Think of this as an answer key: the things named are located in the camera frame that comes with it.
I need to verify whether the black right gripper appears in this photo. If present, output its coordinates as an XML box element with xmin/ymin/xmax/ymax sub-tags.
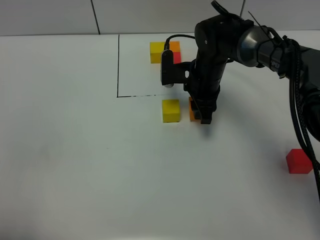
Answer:
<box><xmin>183</xmin><ymin>59</ymin><xmax>222</xmax><ymax>125</ymax></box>

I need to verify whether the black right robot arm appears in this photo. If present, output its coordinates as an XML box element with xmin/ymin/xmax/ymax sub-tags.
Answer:
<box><xmin>188</xmin><ymin>0</ymin><xmax>320</xmax><ymax>140</ymax></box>

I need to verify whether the template red cube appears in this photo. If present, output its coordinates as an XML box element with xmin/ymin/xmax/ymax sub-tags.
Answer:
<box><xmin>173</xmin><ymin>52</ymin><xmax>182</xmax><ymax>64</ymax></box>

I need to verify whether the template orange cube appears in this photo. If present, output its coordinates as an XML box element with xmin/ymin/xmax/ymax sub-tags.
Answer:
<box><xmin>169</xmin><ymin>41</ymin><xmax>181</xmax><ymax>53</ymax></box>

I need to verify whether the template yellow cube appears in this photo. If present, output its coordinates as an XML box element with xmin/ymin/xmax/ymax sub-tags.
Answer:
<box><xmin>149</xmin><ymin>42</ymin><xmax>165</xmax><ymax>64</ymax></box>

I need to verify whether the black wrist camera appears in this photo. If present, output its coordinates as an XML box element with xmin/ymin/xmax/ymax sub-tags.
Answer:
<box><xmin>160</xmin><ymin>49</ymin><xmax>191</xmax><ymax>88</ymax></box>

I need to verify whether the black braided cable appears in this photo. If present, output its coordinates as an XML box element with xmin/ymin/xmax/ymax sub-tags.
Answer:
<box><xmin>282</xmin><ymin>34</ymin><xmax>320</xmax><ymax>201</ymax></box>

